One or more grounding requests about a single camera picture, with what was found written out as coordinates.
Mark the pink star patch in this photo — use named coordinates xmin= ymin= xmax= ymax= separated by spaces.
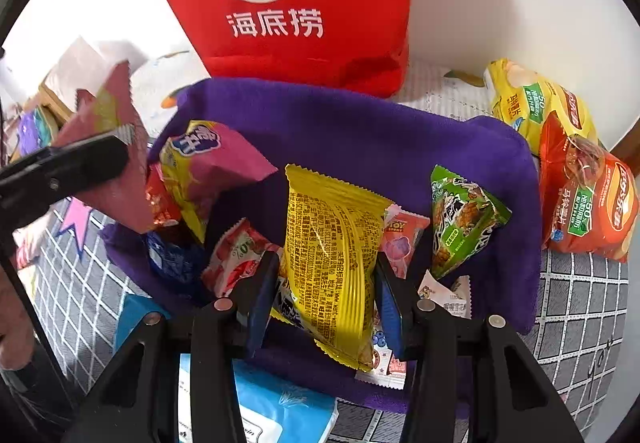
xmin=52 ymin=198 xmax=93 ymax=256

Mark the pink packet with silver band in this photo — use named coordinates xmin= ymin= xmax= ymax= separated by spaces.
xmin=52 ymin=60 xmax=151 ymax=234

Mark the white plastic bag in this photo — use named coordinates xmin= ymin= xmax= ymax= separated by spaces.
xmin=52 ymin=37 xmax=151 ymax=98

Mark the blue cardboard box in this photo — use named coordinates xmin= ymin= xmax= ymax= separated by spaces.
xmin=115 ymin=295 xmax=338 ymax=443

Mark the yellow chip bag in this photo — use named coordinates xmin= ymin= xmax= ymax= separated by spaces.
xmin=484 ymin=59 xmax=598 ymax=156

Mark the orange chip bag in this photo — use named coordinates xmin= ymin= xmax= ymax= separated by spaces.
xmin=539 ymin=112 xmax=640 ymax=264

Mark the pink strawberry candy packet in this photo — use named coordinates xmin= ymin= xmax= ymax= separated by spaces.
xmin=202 ymin=218 xmax=282 ymax=299

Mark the red paper bag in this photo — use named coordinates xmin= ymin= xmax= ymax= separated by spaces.
xmin=128 ymin=0 xmax=420 ymax=98

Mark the dark blue snack packet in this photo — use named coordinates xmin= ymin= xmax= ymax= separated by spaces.
xmin=145 ymin=232 xmax=208 ymax=299

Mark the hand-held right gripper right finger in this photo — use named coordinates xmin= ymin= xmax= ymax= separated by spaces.
xmin=375 ymin=253 xmax=583 ymax=443

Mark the grey checked tablecloth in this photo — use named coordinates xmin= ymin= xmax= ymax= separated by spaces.
xmin=10 ymin=198 xmax=626 ymax=443

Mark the brown wooden door frame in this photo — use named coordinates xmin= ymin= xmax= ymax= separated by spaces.
xmin=611 ymin=135 xmax=640 ymax=174

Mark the pink and yellow snack packet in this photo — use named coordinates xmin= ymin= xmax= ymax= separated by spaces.
xmin=159 ymin=120 xmax=278 ymax=244

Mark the purple cloth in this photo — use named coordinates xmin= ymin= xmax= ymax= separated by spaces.
xmin=100 ymin=77 xmax=543 ymax=416

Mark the green snack packet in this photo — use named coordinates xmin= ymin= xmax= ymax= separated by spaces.
xmin=430 ymin=165 xmax=513 ymax=280

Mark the red candy packet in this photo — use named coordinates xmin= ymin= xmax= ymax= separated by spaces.
xmin=145 ymin=168 xmax=183 ymax=229

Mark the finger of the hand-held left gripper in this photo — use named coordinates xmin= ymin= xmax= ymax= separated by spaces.
xmin=0 ymin=130 xmax=131 ymax=221

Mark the pale pink pastry packet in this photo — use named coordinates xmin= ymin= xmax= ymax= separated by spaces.
xmin=417 ymin=270 xmax=473 ymax=320

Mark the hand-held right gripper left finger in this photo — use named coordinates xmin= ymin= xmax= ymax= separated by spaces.
xmin=62 ymin=250 xmax=281 ymax=443

